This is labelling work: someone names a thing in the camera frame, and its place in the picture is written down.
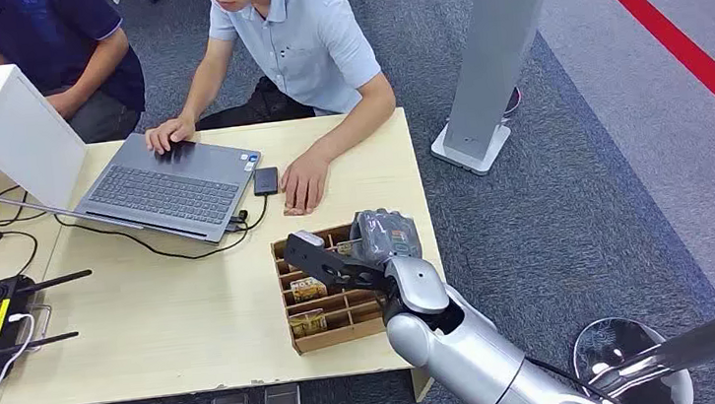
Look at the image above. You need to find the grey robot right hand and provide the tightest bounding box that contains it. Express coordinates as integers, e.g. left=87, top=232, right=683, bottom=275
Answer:
left=346, top=204, right=424, bottom=272

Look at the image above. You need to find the person's left hand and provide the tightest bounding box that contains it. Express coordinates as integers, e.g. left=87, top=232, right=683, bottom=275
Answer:
left=277, top=149, right=338, bottom=219

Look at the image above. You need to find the person's right hand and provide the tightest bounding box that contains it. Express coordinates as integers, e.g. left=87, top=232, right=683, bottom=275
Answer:
left=143, top=113, right=200, bottom=158

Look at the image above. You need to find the yellow printed card pack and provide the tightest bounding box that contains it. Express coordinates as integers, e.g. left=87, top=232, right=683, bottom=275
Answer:
left=288, top=308, right=331, bottom=340
left=289, top=275, right=330, bottom=304

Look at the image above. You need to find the person in dark shirt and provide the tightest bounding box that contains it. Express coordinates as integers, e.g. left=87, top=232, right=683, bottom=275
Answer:
left=0, top=0, right=151, bottom=154

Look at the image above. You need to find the person in pale shirt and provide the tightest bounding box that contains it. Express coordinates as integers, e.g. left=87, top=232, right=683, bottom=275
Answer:
left=131, top=0, right=408, bottom=232

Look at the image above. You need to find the grey laptop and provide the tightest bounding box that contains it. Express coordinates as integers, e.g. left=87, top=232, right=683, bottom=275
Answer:
left=0, top=120, right=271, bottom=266

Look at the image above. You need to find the brown wooden compartment box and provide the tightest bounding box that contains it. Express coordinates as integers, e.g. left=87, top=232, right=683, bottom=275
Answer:
left=268, top=220, right=392, bottom=358

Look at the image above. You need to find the grey kiosk stand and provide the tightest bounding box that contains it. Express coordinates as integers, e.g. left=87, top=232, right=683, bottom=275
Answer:
left=416, top=0, right=583, bottom=181

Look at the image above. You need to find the red barrier belt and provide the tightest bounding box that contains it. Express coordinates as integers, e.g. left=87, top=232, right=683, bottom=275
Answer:
left=568, top=0, right=715, bottom=168

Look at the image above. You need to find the black laptop cable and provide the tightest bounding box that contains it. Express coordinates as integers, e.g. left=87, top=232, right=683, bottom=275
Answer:
left=53, top=192, right=277, bottom=274

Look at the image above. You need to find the black thin cable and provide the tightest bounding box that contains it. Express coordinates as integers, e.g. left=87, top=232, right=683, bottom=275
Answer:
left=0, top=184, right=43, bottom=280

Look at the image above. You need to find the white controller cable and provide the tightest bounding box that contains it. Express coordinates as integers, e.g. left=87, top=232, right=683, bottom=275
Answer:
left=0, top=311, right=44, bottom=398

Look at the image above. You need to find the chrome stanchion post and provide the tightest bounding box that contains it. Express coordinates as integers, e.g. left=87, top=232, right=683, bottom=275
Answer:
left=566, top=295, right=715, bottom=404

